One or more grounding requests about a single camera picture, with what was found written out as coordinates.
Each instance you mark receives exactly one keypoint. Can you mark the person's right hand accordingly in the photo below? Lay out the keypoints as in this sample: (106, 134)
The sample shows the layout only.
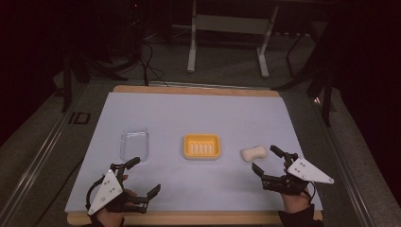
(294, 201)

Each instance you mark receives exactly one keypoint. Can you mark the aluminium floor rail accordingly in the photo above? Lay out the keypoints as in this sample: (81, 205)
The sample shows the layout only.
(41, 148)
(345, 167)

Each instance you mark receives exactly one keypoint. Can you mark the black stand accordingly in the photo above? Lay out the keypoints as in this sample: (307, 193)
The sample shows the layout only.
(327, 94)
(66, 82)

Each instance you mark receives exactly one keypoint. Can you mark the yellow soap dish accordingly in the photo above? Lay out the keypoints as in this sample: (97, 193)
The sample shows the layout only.
(201, 146)

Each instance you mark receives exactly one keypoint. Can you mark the person's left hand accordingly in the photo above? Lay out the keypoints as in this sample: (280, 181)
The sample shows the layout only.
(108, 217)

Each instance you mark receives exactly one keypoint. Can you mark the clear plastic lid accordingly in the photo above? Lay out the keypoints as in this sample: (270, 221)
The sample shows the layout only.
(134, 145)

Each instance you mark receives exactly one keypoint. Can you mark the light blue mat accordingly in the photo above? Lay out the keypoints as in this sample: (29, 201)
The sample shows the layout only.
(201, 113)

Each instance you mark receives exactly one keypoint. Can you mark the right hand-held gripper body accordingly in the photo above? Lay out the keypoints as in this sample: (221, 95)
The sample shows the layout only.
(307, 172)

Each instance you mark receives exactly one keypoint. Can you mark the black floor bracket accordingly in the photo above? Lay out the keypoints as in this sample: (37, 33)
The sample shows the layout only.
(78, 118)

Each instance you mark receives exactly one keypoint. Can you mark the wooden table board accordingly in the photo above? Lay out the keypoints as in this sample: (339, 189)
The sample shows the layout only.
(195, 90)

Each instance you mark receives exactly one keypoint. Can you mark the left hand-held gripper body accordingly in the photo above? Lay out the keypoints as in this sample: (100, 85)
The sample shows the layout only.
(105, 189)

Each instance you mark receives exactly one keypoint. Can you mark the cream bar of soap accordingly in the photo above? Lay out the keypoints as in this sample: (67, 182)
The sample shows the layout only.
(254, 153)

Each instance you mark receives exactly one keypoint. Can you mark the white metal stand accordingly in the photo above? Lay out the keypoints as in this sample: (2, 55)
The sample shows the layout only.
(231, 23)

